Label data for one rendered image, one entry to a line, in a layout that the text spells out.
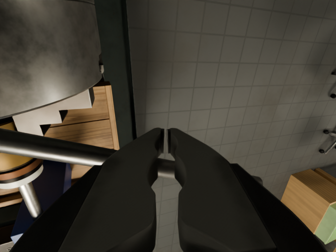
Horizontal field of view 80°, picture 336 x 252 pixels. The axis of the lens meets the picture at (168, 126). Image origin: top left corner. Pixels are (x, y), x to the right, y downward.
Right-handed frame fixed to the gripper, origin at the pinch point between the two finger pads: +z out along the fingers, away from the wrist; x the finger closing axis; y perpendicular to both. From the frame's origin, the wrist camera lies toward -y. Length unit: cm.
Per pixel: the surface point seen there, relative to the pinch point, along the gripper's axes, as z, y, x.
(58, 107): 15.3, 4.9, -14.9
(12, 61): 5.7, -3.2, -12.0
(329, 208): 147, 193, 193
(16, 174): 12.3, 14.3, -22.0
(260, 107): 172, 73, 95
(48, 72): 7.7, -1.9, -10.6
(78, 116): 36.8, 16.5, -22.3
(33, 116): 14.7, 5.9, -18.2
